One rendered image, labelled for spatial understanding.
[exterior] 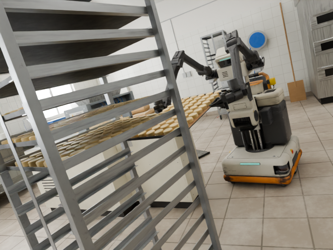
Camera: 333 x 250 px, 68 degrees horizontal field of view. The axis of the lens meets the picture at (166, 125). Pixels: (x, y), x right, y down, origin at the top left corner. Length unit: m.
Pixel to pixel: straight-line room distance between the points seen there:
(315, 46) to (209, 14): 2.44
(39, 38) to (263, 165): 2.04
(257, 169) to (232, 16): 4.32
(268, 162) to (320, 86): 2.98
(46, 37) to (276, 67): 5.54
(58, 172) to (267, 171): 1.97
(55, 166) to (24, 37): 0.35
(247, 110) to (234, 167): 0.59
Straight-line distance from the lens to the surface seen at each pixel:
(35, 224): 1.21
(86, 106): 2.34
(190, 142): 1.14
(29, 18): 0.91
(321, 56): 5.08
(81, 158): 0.79
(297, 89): 5.84
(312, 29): 5.04
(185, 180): 2.24
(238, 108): 2.34
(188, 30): 6.34
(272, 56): 6.03
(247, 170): 2.46
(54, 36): 0.82
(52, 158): 0.71
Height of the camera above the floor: 1.21
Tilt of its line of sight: 10 degrees down
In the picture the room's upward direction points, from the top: 16 degrees counter-clockwise
